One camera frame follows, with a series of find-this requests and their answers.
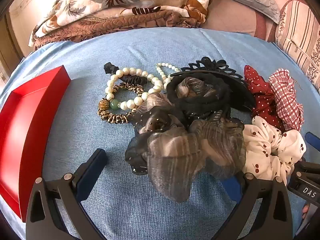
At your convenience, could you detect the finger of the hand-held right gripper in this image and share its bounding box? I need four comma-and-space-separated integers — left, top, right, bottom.
304, 131, 320, 153

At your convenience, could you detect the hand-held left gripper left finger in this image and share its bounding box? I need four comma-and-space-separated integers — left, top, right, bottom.
26, 148, 108, 240

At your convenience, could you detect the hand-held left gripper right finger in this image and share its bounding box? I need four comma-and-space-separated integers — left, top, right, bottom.
212, 171, 293, 240

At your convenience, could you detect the red checked scrunchie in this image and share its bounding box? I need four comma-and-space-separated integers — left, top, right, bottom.
268, 68, 305, 132

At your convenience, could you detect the white cherry print scrunchie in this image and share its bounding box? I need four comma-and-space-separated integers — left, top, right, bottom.
242, 116, 307, 185

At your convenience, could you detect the brown striped organza scrunchie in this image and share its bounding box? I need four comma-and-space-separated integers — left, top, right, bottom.
124, 116, 247, 203
135, 76, 220, 133

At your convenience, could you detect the red polka dot scrunchie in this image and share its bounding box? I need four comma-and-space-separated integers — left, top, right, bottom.
244, 65, 286, 131

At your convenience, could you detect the red tray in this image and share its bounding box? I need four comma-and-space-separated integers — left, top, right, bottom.
0, 65, 72, 222

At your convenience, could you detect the thick black hair tie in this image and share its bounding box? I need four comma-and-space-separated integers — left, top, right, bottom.
166, 76, 232, 115

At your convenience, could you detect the black hair claw clip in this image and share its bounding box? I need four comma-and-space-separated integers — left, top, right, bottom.
170, 56, 256, 112

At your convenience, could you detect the person's right hand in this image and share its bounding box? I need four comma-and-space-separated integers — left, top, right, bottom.
301, 203, 312, 221

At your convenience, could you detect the leopard print scrunchie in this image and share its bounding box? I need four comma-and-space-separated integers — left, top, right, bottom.
97, 83, 146, 124

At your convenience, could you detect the blue bed sheet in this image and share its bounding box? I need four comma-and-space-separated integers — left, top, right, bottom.
0, 27, 320, 240

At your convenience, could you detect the black satin scrunchie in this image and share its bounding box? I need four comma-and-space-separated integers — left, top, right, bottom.
103, 62, 151, 86

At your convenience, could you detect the striped floral pillow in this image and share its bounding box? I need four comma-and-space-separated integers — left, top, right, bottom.
275, 0, 320, 91

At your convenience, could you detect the pink bed sheet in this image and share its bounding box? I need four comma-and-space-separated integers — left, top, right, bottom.
200, 0, 310, 43

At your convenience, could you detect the brown quilted blanket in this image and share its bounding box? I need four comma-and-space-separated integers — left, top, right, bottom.
33, 9, 206, 51

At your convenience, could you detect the large pearl bracelet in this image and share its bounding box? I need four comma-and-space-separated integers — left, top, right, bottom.
98, 67, 164, 112

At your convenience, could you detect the small pearl bracelet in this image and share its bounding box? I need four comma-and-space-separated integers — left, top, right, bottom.
156, 62, 182, 89

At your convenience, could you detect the wooden door frame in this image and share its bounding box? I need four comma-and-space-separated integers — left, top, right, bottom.
0, 12, 25, 85

